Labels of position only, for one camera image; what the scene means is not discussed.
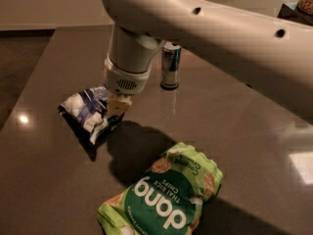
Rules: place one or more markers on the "redbull can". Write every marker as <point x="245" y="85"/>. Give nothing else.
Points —
<point x="170" y="61"/>

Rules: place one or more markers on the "dark box at edge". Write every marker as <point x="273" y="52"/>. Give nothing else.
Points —
<point x="290" y="12"/>

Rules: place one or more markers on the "jar with brown contents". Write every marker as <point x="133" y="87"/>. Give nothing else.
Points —
<point x="305" y="6"/>

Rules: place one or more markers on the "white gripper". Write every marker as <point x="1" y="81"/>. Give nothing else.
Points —
<point x="125" y="80"/>

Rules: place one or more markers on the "green dang chips bag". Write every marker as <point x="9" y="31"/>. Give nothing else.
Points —
<point x="168" y="199"/>

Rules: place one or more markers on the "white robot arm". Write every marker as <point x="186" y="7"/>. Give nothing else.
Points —
<point x="274" y="57"/>

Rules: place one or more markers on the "blue chip bag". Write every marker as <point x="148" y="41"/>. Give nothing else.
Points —
<point x="89" y="108"/>

